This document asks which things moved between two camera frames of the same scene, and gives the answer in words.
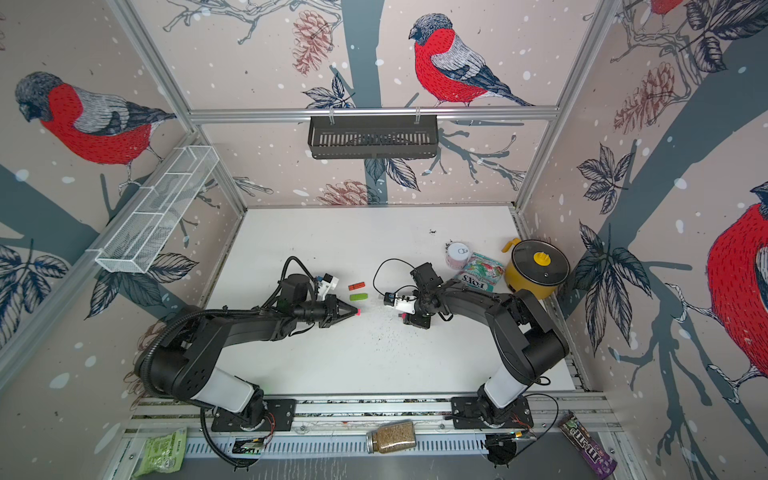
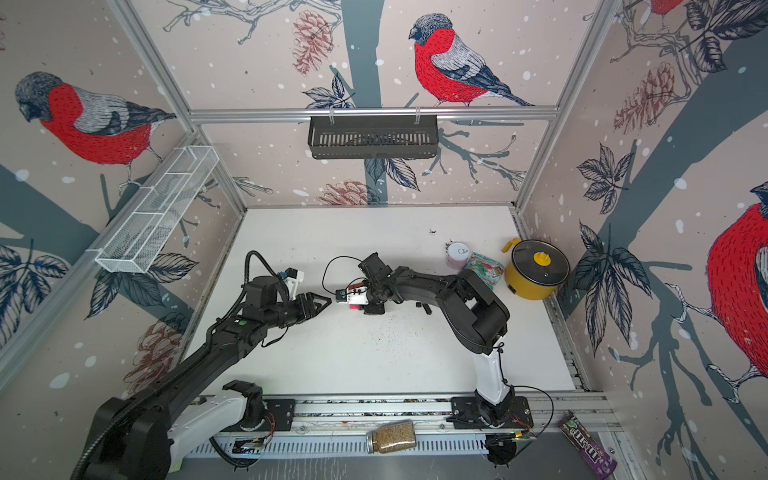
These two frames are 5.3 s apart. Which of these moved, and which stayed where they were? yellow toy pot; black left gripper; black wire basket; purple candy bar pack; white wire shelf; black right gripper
Moved: black right gripper; black left gripper
Stayed: black wire basket; purple candy bar pack; yellow toy pot; white wire shelf
